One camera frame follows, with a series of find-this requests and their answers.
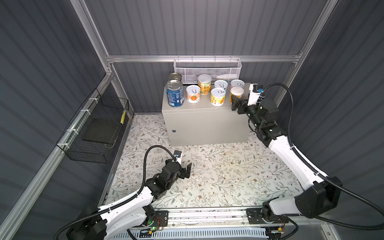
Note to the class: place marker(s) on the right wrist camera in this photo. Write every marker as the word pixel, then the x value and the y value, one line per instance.
pixel 256 94

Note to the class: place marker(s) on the blue label tin can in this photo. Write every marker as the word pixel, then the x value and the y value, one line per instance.
pixel 175 94

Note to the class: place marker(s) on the orange fruit can white lid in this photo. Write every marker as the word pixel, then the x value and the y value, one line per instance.
pixel 237 92

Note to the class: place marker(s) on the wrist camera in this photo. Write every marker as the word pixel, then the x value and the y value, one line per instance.
pixel 178 156
pixel 256 94

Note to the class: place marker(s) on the white tube in basket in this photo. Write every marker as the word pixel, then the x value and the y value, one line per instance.
pixel 227 77

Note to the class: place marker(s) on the floral patterned mat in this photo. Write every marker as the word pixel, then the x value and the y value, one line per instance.
pixel 227 175

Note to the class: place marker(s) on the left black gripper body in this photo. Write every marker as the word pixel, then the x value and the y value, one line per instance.
pixel 177 176

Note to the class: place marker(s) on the yellow green can plastic lid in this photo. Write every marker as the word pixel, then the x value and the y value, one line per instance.
pixel 205 82

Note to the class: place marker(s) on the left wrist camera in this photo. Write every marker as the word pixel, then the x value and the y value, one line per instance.
pixel 178 156

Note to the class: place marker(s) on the white perforated cable tray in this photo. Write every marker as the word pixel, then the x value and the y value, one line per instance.
pixel 204 233

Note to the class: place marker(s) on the yellow label can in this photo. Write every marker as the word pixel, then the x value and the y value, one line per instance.
pixel 218 96

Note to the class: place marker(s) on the pink label can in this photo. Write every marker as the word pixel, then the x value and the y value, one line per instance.
pixel 237 83

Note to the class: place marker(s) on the orange label can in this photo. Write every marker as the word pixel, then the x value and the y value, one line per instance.
pixel 193 94

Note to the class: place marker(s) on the dark tomato tin can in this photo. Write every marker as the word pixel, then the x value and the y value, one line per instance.
pixel 174 76

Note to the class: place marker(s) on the black wire mesh basket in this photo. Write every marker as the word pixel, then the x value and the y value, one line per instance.
pixel 96 131

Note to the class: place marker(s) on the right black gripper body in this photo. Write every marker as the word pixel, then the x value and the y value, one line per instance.
pixel 251 112

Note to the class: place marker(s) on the green label can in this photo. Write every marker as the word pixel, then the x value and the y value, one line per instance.
pixel 222 84

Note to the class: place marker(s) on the grey metal cabinet box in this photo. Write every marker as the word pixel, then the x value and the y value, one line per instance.
pixel 203 123

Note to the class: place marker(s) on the white wire mesh basket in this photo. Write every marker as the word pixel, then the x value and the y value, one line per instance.
pixel 191 68

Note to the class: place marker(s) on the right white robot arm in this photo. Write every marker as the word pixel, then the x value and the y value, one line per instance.
pixel 318 196

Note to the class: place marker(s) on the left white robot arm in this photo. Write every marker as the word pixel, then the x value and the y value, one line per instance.
pixel 131 211

